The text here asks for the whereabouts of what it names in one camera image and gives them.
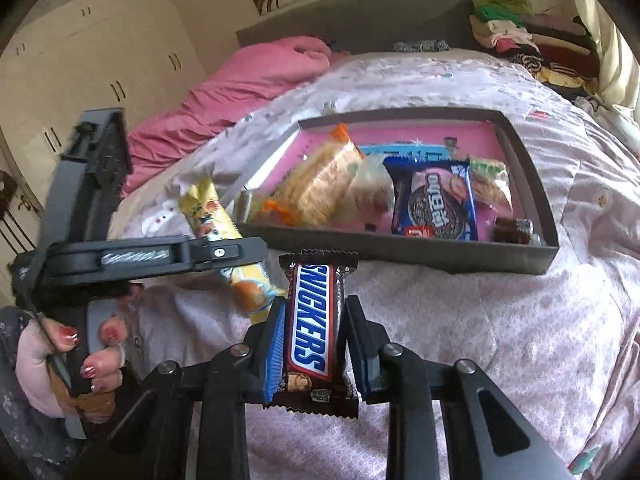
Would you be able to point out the white crumpled cloth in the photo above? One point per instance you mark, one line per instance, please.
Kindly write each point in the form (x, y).
(610, 115)

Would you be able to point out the pink pillow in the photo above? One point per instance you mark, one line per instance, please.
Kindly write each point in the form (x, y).
(225, 90)

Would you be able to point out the lilac patterned duvet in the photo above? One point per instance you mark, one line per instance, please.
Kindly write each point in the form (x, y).
(500, 335)

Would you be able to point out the dark brown candy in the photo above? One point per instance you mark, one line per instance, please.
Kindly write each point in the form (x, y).
(512, 232)

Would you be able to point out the person's left hand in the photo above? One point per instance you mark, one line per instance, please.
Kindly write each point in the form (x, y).
(35, 370)

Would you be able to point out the blue cookie packet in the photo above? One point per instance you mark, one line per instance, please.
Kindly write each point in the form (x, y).
(430, 200)

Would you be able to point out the cream wardrobe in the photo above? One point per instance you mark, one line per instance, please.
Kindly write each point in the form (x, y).
(100, 60)

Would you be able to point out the green label pastry packet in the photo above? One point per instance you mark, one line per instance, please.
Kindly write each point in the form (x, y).
(492, 185)

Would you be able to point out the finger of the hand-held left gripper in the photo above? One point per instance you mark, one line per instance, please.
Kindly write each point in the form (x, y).
(150, 257)

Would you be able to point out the cream curtain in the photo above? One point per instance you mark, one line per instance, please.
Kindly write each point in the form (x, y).
(615, 50)

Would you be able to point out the stack of folded clothes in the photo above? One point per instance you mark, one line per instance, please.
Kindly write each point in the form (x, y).
(530, 45)

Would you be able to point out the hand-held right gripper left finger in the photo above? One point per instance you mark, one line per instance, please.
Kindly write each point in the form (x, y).
(275, 355)

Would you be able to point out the dark patterned cloth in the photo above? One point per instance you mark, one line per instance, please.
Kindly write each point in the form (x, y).
(422, 46)

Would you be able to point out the light green snack packet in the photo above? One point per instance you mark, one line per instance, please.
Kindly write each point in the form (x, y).
(370, 185)

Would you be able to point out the brown chocolate bar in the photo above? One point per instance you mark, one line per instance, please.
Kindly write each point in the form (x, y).
(310, 310)

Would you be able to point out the clear yellow jelly packet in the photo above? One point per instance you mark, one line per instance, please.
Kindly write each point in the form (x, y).
(248, 205)

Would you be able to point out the yellow snack packet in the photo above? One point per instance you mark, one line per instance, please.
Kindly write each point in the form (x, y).
(205, 210)

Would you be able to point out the dark tray with pink base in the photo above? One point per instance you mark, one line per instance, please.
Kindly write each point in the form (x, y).
(400, 255)

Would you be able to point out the orange-ended biscuit stick packet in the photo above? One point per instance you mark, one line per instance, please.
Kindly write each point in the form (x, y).
(315, 180)

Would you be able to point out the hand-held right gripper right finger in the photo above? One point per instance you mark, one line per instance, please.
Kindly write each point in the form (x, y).
(360, 355)

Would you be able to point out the dark headboard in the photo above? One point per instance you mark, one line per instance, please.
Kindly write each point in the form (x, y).
(375, 15)

